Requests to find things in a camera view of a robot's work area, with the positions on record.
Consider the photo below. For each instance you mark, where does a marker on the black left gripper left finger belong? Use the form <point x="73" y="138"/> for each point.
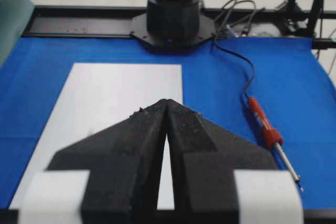
<point x="124" y="162"/>

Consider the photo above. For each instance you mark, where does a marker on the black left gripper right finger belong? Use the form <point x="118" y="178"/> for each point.
<point x="203" y="159"/>

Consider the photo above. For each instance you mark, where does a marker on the red handled soldering iron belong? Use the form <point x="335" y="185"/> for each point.
<point x="272" y="137"/>

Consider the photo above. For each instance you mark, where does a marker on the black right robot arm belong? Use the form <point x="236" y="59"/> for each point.
<point x="178" y="24"/>

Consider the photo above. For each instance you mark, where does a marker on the white rectangular board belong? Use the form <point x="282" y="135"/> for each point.
<point x="96" y="96"/>

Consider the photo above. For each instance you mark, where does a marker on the blue table cloth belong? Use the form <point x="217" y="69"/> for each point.
<point x="291" y="86"/>

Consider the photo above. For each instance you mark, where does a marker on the black aluminium frame rail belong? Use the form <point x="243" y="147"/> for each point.
<point x="113" y="22"/>

